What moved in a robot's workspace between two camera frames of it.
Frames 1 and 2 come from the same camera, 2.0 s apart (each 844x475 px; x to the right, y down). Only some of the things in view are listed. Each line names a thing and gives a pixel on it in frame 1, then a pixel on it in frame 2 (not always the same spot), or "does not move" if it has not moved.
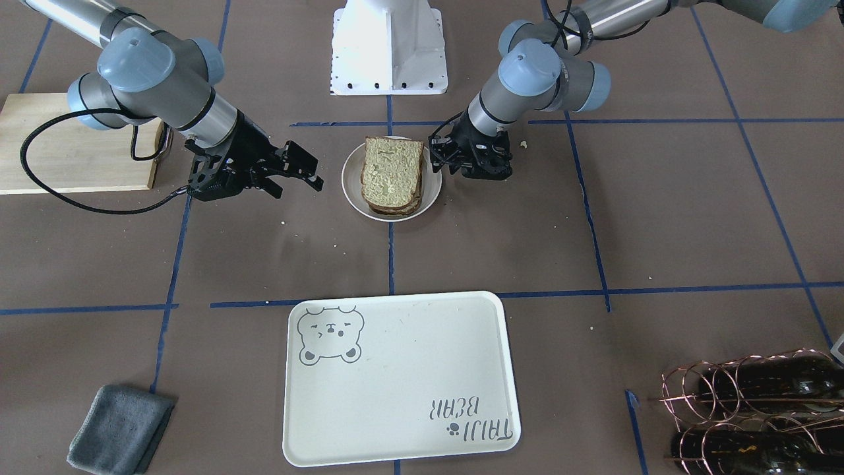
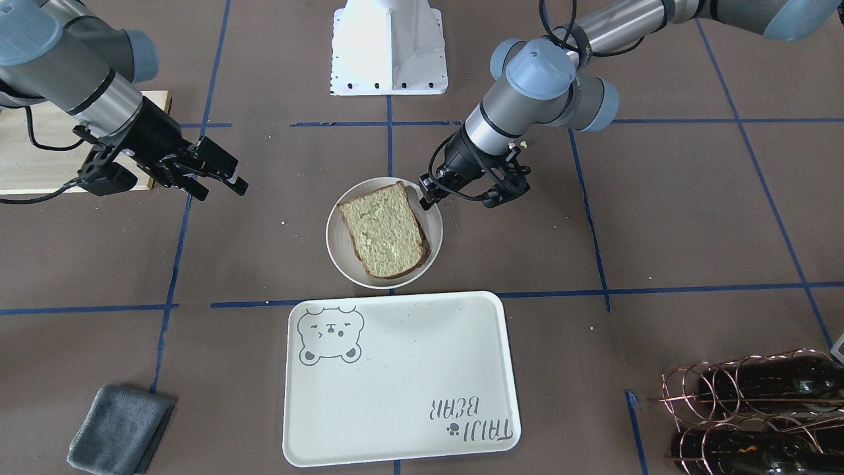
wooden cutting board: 66,154 does not move
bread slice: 390,171 → 386,231
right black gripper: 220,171 → 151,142
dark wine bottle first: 806,379 does not move
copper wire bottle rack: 776,413 does not move
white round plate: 351,175 → 341,249
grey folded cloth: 120,431 does not move
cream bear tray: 401,377 does not move
